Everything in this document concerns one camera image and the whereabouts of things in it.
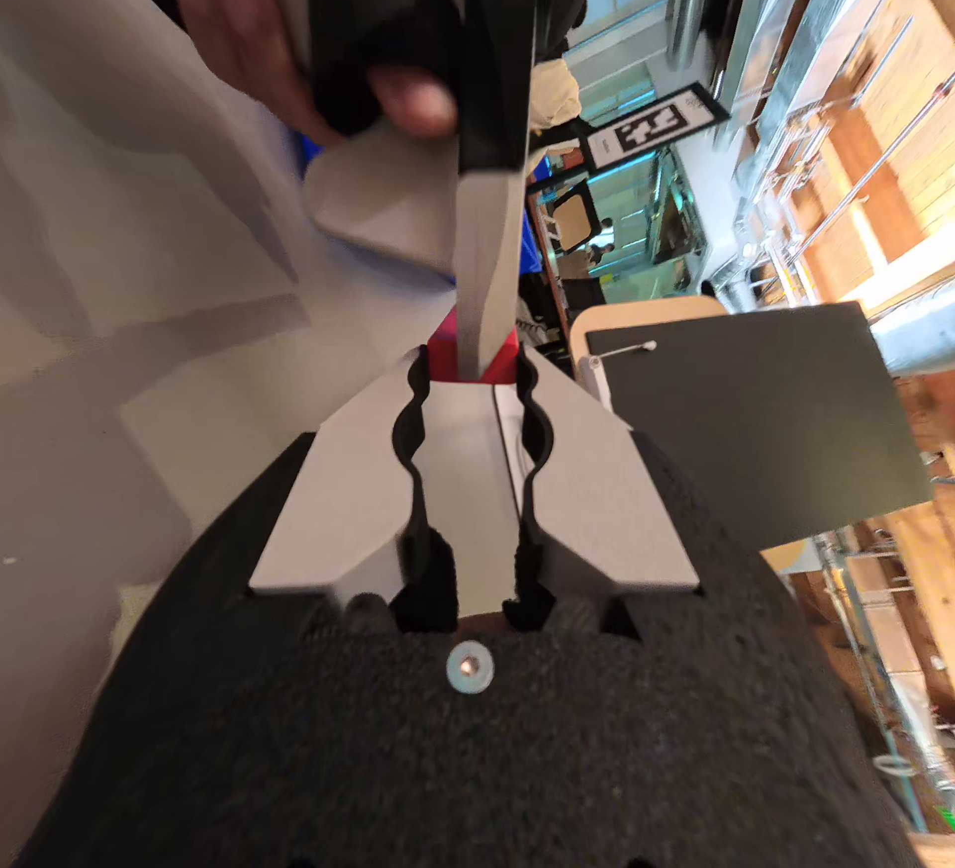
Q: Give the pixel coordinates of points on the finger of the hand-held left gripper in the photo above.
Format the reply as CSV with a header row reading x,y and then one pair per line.
x,y
481,271

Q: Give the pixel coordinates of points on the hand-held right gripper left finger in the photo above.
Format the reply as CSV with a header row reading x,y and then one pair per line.
x,y
336,502

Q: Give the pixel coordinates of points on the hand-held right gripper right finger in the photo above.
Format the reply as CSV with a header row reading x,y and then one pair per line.
x,y
604,502

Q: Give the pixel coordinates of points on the long red bar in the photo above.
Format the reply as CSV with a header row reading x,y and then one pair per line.
x,y
442,360

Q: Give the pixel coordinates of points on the person's left hand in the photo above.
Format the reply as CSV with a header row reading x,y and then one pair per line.
x,y
239,32

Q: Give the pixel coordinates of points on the beige jacket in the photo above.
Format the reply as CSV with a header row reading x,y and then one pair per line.
x,y
556,96

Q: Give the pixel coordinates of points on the wooden back chair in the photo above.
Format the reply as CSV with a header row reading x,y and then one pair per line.
x,y
574,222

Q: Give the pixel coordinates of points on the wood edged black board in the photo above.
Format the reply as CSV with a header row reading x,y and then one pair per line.
x,y
746,420

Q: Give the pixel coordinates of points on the hanging marker banner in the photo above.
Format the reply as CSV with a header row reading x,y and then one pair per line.
x,y
656,125

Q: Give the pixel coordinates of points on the grey ceiling conduit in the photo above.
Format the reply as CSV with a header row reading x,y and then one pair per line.
x,y
858,204

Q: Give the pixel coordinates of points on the silver air duct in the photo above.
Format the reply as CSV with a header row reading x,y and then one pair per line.
x,y
690,2
821,10

